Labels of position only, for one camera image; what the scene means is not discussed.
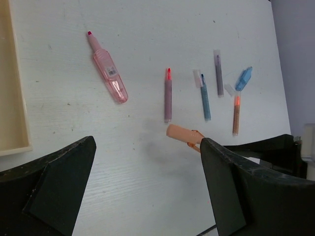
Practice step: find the clear marker cap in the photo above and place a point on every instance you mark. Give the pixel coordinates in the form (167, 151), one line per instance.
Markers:
(198, 78)
(229, 89)

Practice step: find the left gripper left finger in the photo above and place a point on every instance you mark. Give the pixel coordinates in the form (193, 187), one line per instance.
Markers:
(43, 197)

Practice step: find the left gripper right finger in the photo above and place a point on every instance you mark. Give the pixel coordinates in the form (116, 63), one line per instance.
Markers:
(251, 200)

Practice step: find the purple marker red tip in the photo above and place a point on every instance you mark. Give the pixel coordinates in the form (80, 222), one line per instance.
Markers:
(168, 96)

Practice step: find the orange brown marker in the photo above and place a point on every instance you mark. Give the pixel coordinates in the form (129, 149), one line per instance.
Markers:
(236, 115)

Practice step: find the clear marker cap right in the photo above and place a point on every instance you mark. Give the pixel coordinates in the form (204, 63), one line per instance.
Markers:
(229, 89)

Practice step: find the blue marker pen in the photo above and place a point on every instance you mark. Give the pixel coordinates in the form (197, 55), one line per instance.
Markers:
(205, 99)

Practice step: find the pink highlighter pen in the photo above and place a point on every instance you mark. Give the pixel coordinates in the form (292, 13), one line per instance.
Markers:
(108, 70)

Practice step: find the cream compartment organizer tray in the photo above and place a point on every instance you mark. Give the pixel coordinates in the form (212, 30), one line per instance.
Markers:
(14, 126)

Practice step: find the blue highlighter pen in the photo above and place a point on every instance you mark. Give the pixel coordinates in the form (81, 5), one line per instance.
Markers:
(243, 79)

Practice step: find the orange highlighter pen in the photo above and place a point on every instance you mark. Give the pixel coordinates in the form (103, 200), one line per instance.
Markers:
(192, 138)

